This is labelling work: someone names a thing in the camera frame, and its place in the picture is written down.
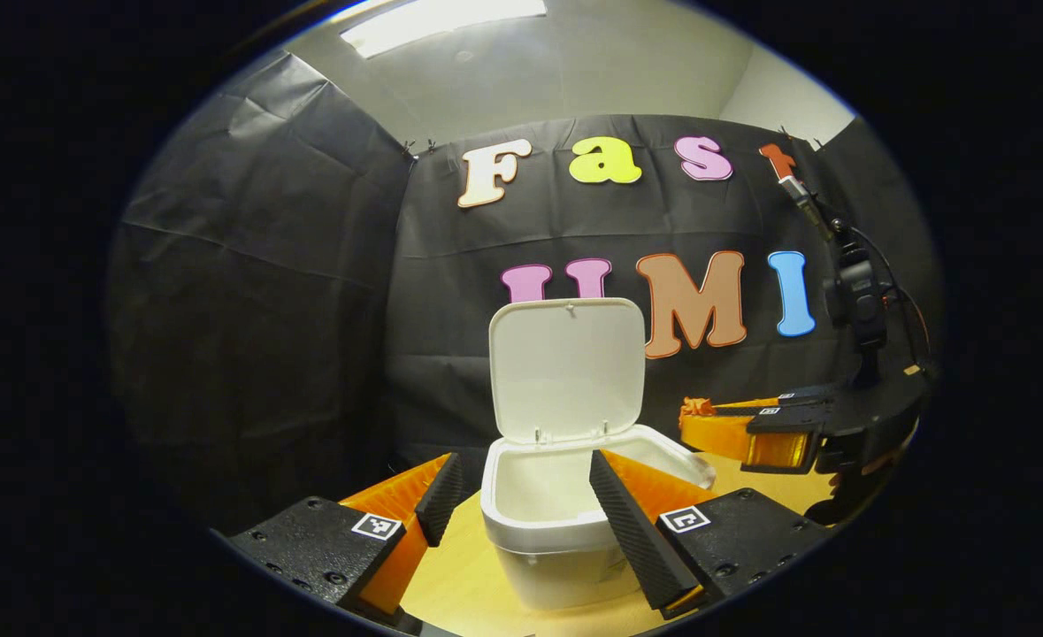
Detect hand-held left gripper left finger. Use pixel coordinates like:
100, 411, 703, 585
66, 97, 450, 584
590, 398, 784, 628
225, 452, 467, 620

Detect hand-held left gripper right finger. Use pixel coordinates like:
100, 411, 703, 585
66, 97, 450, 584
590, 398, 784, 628
588, 449, 836, 620

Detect wooden desktop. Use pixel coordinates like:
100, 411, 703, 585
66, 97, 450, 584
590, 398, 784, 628
397, 451, 840, 637

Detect black cable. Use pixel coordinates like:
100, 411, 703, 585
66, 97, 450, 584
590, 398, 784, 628
847, 226, 933, 359

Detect white desktop garbage bin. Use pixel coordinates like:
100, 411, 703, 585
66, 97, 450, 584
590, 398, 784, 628
479, 297, 717, 611

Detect black backdrop cloth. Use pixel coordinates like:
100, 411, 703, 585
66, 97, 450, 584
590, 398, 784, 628
105, 49, 942, 532

